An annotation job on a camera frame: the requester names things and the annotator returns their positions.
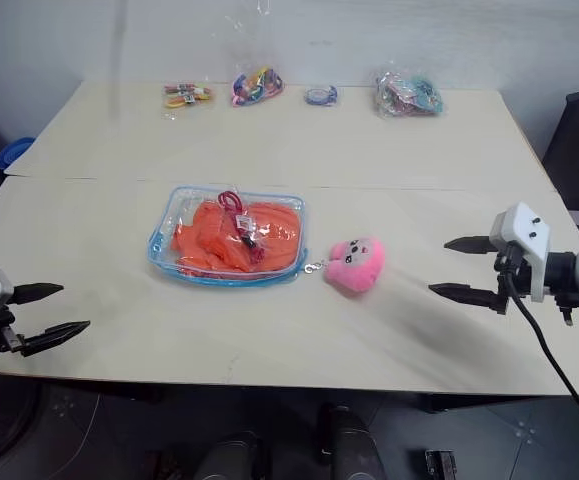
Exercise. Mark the short dark rounded shape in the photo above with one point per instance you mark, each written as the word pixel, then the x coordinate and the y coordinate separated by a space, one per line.
pixel 229 460

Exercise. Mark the clear blue-trimmed zipper pouch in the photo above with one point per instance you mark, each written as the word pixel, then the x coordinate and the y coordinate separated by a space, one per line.
pixel 166 235

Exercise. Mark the small black floor object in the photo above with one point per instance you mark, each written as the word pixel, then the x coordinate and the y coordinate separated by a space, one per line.
pixel 440 465

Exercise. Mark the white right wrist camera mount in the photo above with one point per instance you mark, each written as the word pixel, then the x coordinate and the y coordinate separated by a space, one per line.
pixel 521 227

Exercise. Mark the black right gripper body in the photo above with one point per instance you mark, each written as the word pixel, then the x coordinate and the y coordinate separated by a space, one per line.
pixel 514 280

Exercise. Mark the blue bowl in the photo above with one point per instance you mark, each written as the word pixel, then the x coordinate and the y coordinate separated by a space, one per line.
pixel 11 152

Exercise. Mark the orange cloth shorts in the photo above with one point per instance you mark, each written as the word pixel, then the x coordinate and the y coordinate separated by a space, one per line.
pixel 279 235

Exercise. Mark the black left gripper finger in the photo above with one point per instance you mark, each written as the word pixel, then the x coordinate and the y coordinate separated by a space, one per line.
pixel 51 336
pixel 34 291

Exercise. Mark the tall dark rounded shape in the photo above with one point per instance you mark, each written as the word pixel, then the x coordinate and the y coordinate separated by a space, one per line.
pixel 351 445

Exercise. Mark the clear bag of colourful bands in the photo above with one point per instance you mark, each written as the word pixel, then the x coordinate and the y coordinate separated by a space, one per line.
pixel 256 85

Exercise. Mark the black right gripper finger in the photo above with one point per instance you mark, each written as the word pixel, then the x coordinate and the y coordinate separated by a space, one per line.
pixel 471 245
pixel 469 293

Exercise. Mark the clear bag of colourful stickers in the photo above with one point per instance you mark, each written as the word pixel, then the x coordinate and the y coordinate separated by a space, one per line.
pixel 409 95

